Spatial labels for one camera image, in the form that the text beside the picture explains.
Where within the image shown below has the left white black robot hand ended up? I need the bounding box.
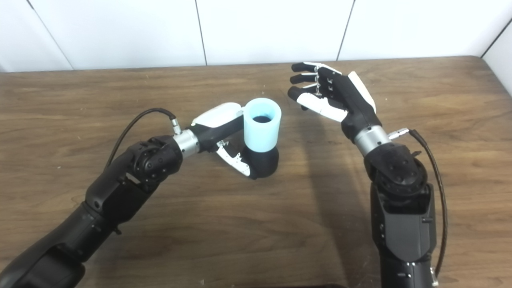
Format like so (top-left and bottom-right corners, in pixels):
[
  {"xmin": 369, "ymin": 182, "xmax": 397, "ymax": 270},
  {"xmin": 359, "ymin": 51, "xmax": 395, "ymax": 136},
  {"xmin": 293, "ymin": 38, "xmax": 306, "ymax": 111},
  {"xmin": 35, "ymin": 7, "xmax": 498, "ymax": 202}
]
[{"xmin": 190, "ymin": 102, "xmax": 258, "ymax": 180}]

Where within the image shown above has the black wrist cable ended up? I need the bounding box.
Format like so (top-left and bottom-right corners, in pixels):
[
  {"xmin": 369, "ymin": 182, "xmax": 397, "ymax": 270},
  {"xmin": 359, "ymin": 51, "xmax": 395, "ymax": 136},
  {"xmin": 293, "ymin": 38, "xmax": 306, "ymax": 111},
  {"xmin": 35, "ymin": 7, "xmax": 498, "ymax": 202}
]
[
  {"xmin": 105, "ymin": 108, "xmax": 183, "ymax": 168},
  {"xmin": 388, "ymin": 128, "xmax": 448, "ymax": 278}
]

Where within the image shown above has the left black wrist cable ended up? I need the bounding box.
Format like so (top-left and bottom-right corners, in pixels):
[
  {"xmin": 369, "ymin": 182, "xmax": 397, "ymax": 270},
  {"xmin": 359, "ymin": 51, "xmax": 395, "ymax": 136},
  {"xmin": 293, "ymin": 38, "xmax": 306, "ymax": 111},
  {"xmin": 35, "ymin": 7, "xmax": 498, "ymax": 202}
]
[{"xmin": 105, "ymin": 108, "xmax": 183, "ymax": 168}]

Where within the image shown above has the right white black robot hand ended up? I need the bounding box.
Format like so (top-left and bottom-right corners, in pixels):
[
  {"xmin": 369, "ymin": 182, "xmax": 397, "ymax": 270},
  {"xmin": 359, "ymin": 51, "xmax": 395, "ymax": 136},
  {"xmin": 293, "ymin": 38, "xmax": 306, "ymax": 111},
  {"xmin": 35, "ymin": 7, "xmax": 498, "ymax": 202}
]
[{"xmin": 287, "ymin": 62, "xmax": 382, "ymax": 144}]

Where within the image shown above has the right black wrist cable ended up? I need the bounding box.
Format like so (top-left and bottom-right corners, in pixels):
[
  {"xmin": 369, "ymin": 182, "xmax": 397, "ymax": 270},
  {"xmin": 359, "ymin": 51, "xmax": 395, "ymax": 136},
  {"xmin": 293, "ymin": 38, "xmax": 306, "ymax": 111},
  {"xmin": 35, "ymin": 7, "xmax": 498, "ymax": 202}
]
[{"xmin": 388, "ymin": 128, "xmax": 448, "ymax": 278}]

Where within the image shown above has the black funnel-shaped nozzle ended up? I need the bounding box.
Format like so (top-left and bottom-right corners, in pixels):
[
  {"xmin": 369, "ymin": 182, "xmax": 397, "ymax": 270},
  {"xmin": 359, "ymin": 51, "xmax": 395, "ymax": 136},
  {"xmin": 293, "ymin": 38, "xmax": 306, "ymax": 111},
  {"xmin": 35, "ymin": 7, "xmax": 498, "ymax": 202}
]
[{"xmin": 240, "ymin": 146, "xmax": 280, "ymax": 179}]

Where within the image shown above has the light-blue hose piece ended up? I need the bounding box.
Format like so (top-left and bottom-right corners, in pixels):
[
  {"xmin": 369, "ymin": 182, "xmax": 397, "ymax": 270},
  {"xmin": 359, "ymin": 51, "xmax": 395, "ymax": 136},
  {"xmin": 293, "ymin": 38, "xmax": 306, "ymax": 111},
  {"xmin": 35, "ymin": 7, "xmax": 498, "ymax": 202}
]
[{"xmin": 243, "ymin": 98, "xmax": 282, "ymax": 154}]

